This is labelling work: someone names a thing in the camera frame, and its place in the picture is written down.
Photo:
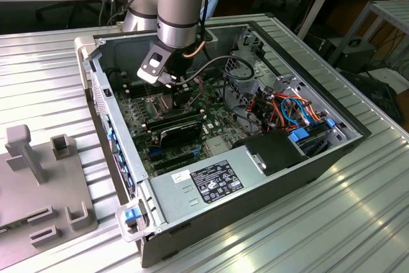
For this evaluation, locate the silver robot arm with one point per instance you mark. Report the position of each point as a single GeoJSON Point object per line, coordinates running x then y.
{"type": "Point", "coordinates": [179, 4]}

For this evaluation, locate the CPU socket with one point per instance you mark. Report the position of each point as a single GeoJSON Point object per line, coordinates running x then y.
{"type": "Point", "coordinates": [152, 99]}

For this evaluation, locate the black RAM slot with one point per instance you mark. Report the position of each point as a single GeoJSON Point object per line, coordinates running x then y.
{"type": "Point", "coordinates": [137, 87]}
{"type": "Point", "coordinates": [140, 92]}

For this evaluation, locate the black expansion slot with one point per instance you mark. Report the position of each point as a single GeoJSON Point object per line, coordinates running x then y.
{"type": "Point", "coordinates": [175, 164]}
{"type": "Point", "coordinates": [172, 157]}

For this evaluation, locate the silver drive cage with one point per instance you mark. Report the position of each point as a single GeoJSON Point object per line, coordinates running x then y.
{"type": "Point", "coordinates": [243, 76]}

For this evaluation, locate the green motherboard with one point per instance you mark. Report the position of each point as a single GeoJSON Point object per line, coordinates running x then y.
{"type": "Point", "coordinates": [220, 116]}

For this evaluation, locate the black graphics card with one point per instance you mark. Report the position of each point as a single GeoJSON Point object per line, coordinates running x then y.
{"type": "Point", "coordinates": [179, 134]}

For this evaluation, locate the silver chipset heatsink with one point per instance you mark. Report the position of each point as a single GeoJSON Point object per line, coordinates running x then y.
{"type": "Point", "coordinates": [217, 145]}

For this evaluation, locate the black plastic shroud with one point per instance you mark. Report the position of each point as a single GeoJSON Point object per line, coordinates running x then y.
{"type": "Point", "coordinates": [274, 151]}

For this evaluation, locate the grey power supply unit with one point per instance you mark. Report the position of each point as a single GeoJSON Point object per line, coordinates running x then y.
{"type": "Point", "coordinates": [179, 196]}

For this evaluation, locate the blue disk carrier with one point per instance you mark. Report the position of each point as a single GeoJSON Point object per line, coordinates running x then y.
{"type": "Point", "coordinates": [298, 135]}

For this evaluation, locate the blue case latch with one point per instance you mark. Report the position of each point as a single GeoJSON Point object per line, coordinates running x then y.
{"type": "Point", "coordinates": [129, 215]}

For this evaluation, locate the small blue drive clip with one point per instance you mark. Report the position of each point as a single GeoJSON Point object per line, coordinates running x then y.
{"type": "Point", "coordinates": [330, 122]}

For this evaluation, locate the open grey PC case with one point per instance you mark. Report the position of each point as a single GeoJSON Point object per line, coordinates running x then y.
{"type": "Point", "coordinates": [255, 215]}

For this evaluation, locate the black box with fan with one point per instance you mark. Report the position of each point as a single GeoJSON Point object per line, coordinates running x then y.
{"type": "Point", "coordinates": [354, 55]}

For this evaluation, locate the grey part rack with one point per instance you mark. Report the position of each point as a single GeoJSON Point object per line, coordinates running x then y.
{"type": "Point", "coordinates": [19, 190]}

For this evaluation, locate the grey metal shelf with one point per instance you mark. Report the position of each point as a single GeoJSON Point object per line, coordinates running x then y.
{"type": "Point", "coordinates": [393, 11]}

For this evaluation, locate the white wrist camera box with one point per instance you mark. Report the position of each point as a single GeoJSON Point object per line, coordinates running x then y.
{"type": "Point", "coordinates": [148, 76]}

